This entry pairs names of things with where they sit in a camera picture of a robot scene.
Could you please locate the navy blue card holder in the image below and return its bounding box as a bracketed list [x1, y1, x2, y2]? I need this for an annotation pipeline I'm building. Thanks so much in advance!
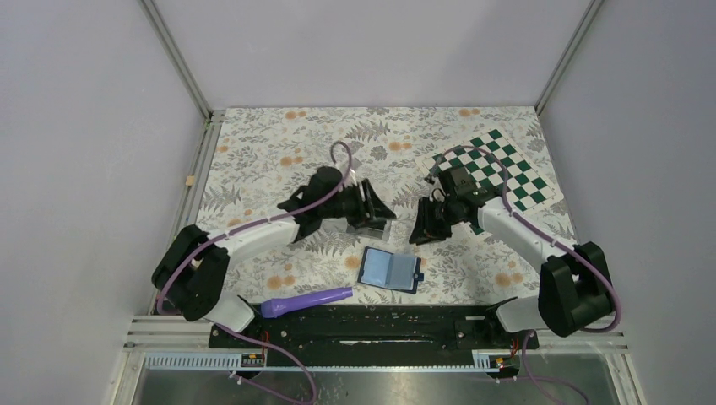
[357, 247, 424, 294]

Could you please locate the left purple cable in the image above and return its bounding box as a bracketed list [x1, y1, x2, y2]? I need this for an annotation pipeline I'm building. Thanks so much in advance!
[155, 140, 355, 405]

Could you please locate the green white checkerboard mat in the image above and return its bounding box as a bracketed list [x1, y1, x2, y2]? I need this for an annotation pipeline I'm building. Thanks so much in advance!
[417, 130, 563, 236]

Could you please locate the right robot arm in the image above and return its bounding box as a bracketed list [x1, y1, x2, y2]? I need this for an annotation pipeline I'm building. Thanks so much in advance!
[409, 167, 618, 348]

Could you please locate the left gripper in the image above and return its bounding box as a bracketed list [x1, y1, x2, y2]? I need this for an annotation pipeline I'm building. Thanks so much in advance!
[321, 180, 396, 230]

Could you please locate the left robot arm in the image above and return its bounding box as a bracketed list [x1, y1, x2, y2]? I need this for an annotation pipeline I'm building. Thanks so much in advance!
[151, 166, 397, 347]

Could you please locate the purple plastic handle tool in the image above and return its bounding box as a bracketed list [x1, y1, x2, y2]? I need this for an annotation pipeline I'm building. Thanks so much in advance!
[260, 287, 353, 319]

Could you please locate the floral patterned table mat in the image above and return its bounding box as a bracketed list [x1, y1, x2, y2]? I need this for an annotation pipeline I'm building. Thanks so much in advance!
[196, 106, 557, 305]

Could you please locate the clear plastic card box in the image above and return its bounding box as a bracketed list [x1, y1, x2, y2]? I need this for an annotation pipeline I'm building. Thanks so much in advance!
[319, 218, 392, 241]

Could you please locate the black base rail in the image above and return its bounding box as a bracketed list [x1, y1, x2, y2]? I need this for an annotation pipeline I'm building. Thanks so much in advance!
[154, 301, 599, 370]

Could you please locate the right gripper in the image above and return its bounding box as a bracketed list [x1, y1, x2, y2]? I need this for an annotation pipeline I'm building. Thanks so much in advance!
[408, 196, 460, 246]

